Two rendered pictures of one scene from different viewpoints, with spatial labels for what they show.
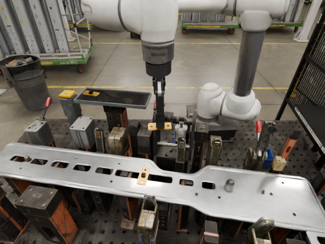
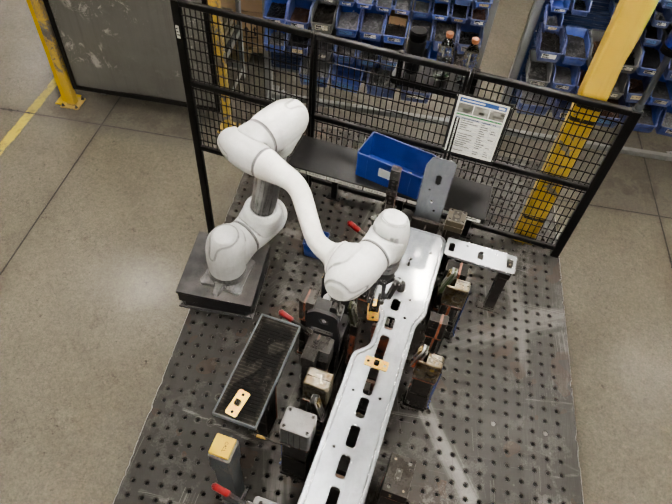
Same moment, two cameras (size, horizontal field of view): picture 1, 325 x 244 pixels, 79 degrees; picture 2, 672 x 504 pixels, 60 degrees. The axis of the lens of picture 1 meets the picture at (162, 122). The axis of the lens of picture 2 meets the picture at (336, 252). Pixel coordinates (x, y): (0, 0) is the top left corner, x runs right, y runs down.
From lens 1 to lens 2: 166 cm
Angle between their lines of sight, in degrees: 59
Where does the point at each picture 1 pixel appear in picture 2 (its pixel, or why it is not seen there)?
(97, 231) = (382, 462)
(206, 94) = (235, 248)
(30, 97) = not seen: outside the picture
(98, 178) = (374, 413)
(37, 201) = (405, 471)
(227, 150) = (285, 275)
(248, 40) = not seen: hidden behind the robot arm
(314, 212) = (430, 239)
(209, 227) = (436, 318)
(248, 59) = not seen: hidden behind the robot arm
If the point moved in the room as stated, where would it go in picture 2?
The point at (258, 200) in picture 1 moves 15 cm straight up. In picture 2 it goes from (416, 271) to (423, 247)
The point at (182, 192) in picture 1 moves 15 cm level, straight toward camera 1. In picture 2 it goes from (401, 329) to (441, 342)
